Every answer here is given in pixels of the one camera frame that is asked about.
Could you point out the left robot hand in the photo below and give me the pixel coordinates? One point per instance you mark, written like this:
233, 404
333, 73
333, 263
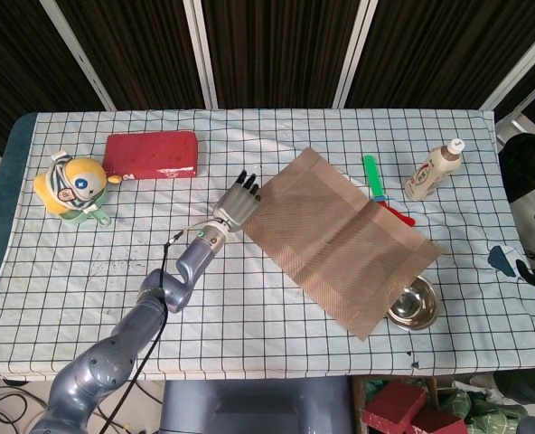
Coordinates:
238, 205

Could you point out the brown woven cloth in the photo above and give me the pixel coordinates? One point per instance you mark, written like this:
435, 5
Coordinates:
335, 239

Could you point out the stainless steel bowl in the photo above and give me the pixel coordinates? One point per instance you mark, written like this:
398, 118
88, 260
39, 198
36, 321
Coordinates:
414, 307

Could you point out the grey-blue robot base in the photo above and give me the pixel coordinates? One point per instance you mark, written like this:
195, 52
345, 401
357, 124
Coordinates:
254, 407

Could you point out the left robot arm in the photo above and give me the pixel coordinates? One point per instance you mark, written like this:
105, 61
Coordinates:
141, 321

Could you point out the red green hand clapper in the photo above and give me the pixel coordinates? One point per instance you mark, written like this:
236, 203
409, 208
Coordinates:
372, 178

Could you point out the red rectangular block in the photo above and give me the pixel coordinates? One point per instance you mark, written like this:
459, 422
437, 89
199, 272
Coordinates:
150, 153

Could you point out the black chair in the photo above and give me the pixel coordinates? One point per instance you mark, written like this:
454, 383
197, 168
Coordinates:
529, 167

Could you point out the green patterned bag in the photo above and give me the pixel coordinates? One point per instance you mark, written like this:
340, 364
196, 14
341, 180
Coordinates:
489, 416

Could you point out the yellow plush toy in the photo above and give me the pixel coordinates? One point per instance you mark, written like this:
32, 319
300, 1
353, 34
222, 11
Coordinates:
84, 174

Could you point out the beige milk tea bottle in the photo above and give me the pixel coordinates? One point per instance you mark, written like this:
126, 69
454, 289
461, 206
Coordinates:
428, 174

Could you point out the white checkered tablecloth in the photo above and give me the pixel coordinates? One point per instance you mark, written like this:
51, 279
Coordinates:
91, 271

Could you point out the white partition frame post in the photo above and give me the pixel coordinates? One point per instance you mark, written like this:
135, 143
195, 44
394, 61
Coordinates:
75, 52
353, 54
202, 54
516, 68

